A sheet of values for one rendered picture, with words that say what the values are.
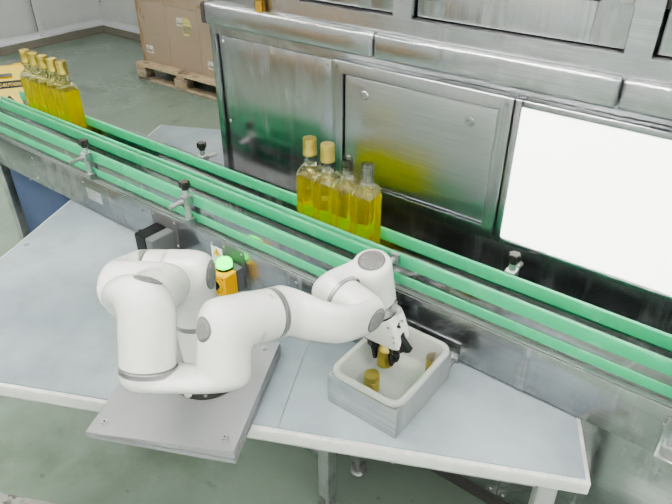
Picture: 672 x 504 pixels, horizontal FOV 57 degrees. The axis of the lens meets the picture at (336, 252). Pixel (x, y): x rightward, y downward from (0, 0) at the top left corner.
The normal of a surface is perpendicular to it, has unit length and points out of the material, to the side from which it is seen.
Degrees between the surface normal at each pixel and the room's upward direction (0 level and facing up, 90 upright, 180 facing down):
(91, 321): 0
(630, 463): 90
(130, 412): 3
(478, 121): 90
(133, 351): 68
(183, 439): 3
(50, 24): 90
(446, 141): 90
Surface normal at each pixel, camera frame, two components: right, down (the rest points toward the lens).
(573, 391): -0.61, 0.44
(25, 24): 0.80, 0.33
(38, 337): 0.00, -0.84
